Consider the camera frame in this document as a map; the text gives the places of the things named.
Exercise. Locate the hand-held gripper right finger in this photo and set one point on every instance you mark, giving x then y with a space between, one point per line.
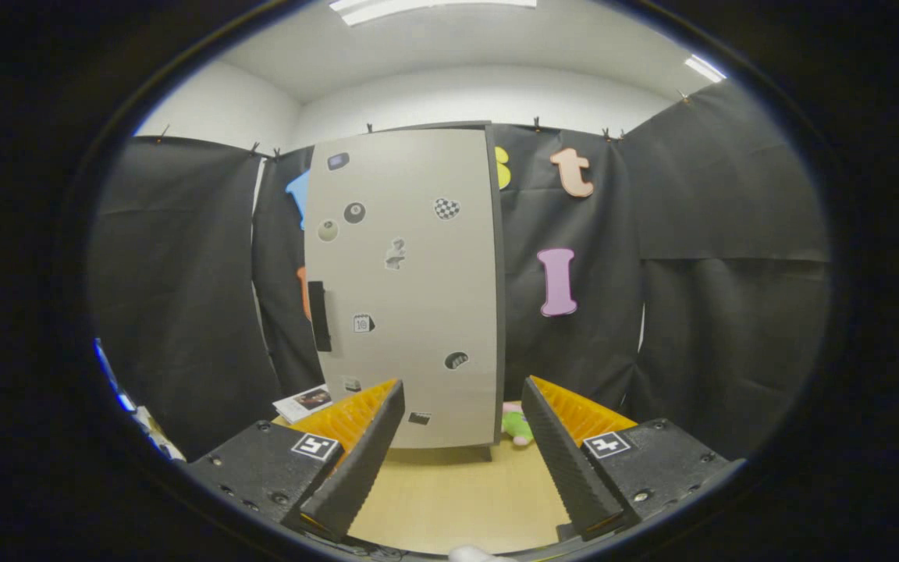
566 468

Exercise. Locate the light grey shoe cabinet door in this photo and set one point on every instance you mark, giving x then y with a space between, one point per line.
418 312

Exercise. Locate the green and pink plush toy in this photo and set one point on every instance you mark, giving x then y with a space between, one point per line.
516 428

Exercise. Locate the long ceiling light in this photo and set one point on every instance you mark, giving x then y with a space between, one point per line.
434 6

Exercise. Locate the black backdrop cloth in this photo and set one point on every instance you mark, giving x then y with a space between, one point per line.
715 234

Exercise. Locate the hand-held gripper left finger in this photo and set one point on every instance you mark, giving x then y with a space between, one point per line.
364 460

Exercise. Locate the white cluttered equipment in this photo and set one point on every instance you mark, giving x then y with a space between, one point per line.
154 435

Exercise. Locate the small ceiling light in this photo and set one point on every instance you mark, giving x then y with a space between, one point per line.
705 68

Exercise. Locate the dark grey shoe cabinet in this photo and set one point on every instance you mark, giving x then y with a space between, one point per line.
500 312

